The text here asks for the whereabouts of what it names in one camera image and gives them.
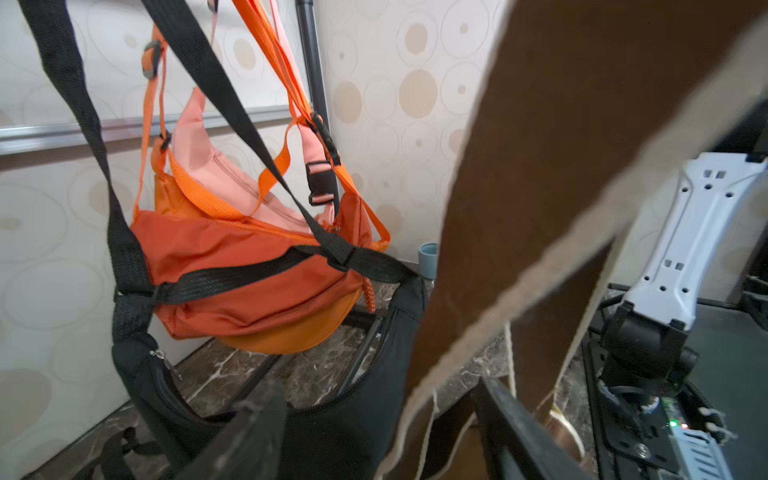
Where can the grey-blue cup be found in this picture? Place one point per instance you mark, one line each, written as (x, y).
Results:
(428, 254)

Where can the red-orange waist bag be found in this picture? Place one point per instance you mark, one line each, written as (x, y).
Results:
(252, 286)

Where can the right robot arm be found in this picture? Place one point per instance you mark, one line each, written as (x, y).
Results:
(649, 421)

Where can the pink sling bag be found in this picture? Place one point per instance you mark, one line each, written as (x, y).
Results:
(221, 189)

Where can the orange sling bag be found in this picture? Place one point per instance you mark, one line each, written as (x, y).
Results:
(209, 216)

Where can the brown strap bag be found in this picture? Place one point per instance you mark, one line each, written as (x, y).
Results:
(587, 107)

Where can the black bag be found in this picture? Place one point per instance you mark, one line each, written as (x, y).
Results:
(343, 438)

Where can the black clothes rack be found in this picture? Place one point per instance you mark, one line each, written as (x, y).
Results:
(359, 317)

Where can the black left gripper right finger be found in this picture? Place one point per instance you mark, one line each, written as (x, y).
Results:
(515, 445)

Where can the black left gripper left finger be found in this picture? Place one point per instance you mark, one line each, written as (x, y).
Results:
(249, 447)

